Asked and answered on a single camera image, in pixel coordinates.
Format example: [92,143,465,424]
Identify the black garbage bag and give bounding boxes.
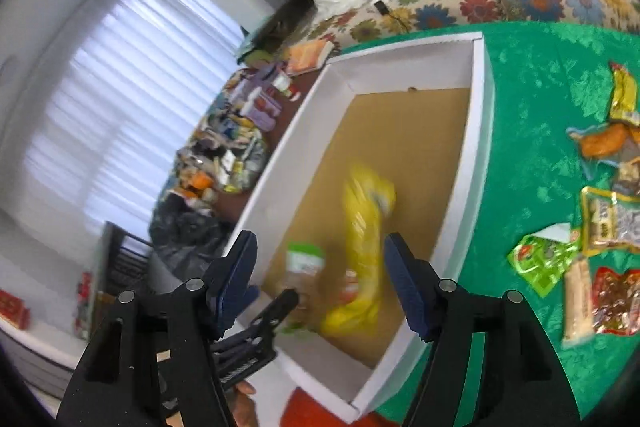
[149,193,234,281]

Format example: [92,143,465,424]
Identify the floral sofa cover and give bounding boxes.
[295,0,639,50]

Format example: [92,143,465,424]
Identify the orange book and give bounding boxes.
[286,39,334,76]

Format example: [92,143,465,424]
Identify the purple canister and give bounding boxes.
[240,88,282,132]

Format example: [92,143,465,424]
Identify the white cardboard box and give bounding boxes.
[238,32,495,423]

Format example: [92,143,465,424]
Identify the orange snack packet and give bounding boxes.
[565,122,639,181]

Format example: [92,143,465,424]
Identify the green floral tablecloth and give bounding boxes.
[458,22,639,416]

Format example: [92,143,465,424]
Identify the brown side table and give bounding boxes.
[199,66,327,223]

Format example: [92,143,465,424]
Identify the yellow black snack packet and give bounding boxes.
[608,62,639,127]

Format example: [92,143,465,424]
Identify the beige wafer packet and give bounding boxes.
[562,256,594,348]

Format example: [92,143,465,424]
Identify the red spicy snack packet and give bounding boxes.
[592,267,639,337]

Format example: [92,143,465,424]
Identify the green snack packet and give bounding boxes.
[506,222,580,298]

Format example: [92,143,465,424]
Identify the clear bag of round snacks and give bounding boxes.
[278,243,326,331]

